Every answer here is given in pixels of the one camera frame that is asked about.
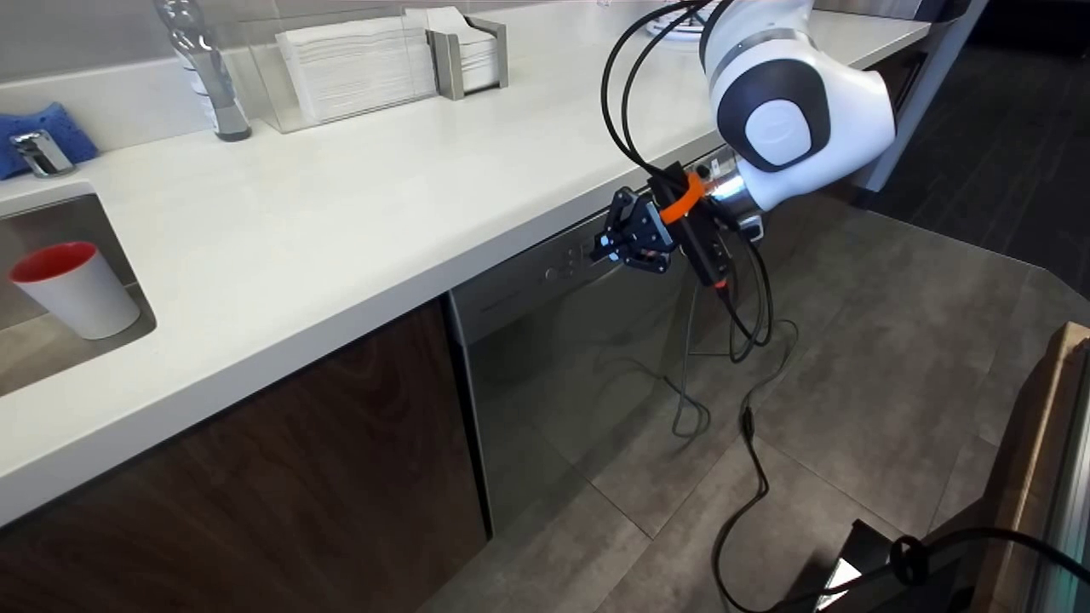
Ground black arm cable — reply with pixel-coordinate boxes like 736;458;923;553
598;0;702;183
617;2;712;180

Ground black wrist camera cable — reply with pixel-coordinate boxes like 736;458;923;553
709;217;780;353

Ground blue sponge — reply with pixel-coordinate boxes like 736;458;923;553
0;103;103;183

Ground white cup with red inside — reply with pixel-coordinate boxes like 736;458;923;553
6;239;143;343

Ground black cable with round knob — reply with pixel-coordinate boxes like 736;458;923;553
881;523;1090;591

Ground black floor cable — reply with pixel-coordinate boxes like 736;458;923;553
709;403;777;613

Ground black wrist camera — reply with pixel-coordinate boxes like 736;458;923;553
677;200;740;298

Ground dishwasher door panel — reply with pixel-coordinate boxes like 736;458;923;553
444;168;728;537

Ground white napkins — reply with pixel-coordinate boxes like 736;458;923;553
407;2;505;96

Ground small chrome sink fixture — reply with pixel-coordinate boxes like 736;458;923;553
11;126;80;180

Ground white metal stand leg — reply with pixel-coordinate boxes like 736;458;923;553
847;0;992;197

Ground chrome faucet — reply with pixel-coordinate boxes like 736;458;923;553
149;0;257;146

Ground metal napkin holder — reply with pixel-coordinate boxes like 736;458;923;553
423;13;512;103

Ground black floor device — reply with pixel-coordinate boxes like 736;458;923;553
771;519;980;613

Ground white dish rack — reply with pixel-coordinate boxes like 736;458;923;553
271;13;441;129

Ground light wooden furniture panel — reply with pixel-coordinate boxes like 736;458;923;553
967;319;1090;613

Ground steel sink basin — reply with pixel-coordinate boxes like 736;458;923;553
0;190;159;403

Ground dark wooden cabinet door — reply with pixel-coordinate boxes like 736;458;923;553
0;297;494;613

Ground orange wrist mount ring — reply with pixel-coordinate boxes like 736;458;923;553
654;168;715;228

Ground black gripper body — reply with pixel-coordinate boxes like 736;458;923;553
633;183;691;277

